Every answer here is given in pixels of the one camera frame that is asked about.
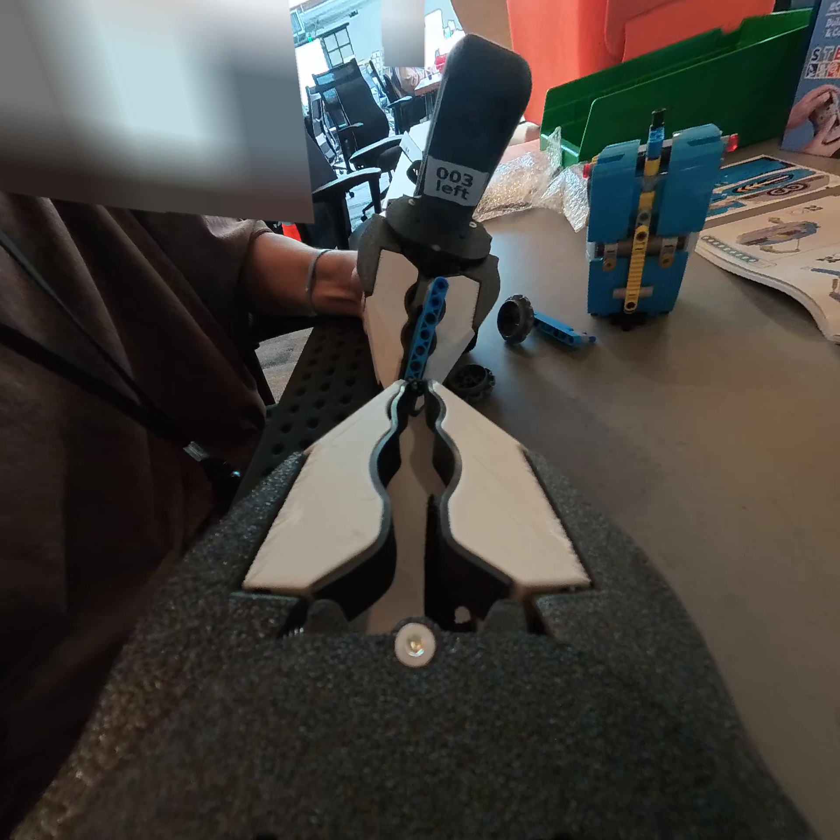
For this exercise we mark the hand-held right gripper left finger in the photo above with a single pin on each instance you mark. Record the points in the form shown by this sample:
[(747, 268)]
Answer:
[(315, 518)]

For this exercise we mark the instruction booklet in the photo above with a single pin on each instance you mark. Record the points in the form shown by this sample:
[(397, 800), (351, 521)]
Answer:
[(774, 249)]

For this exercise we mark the grey wrist band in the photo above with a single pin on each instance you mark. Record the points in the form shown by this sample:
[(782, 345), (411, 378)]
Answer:
[(308, 282)]

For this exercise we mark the green plastic bin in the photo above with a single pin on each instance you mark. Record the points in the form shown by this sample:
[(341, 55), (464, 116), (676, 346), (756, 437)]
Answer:
[(689, 85)]

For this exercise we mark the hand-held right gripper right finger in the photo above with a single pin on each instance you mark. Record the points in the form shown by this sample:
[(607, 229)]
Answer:
[(518, 518)]

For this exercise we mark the person's left forearm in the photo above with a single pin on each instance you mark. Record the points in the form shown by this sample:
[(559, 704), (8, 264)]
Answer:
[(282, 269)]

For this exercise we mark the short blue beam with pins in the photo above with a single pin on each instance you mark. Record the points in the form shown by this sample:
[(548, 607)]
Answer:
[(561, 328)]

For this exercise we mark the black gear wheel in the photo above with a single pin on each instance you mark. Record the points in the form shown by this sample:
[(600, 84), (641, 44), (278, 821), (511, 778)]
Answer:
[(513, 320), (472, 380)]

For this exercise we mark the grey desk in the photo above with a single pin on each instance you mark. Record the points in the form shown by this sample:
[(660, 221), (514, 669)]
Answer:
[(689, 459)]

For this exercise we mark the person's brown clothing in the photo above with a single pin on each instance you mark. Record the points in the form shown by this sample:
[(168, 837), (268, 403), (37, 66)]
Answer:
[(98, 394)]

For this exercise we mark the crinkled clear plastic bag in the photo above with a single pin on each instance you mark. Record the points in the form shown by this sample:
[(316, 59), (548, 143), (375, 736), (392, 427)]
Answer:
[(525, 184)]

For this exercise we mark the printed blue toy box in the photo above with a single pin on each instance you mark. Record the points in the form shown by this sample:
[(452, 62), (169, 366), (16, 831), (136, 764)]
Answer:
[(810, 98)]

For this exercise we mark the long blue perforated beam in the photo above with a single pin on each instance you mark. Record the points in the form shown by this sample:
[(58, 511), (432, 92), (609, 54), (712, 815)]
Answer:
[(430, 321)]

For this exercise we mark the black perforated chair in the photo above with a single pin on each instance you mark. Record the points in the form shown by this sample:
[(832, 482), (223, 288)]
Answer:
[(315, 394)]

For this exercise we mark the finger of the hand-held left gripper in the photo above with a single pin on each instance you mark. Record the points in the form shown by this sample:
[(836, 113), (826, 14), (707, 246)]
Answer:
[(387, 315), (459, 315)]

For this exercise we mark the blue brick-built toy model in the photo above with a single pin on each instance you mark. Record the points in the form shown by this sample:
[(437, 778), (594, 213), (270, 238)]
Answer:
[(617, 177)]

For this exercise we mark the person's left hand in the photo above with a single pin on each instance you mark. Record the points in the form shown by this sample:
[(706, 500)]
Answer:
[(341, 282)]

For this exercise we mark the printed sticker sheet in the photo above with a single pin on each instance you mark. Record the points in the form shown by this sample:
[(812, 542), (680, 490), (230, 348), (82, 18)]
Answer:
[(774, 184)]

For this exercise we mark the black office chair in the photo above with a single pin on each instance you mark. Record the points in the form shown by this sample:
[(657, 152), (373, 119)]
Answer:
[(334, 197), (354, 105)]

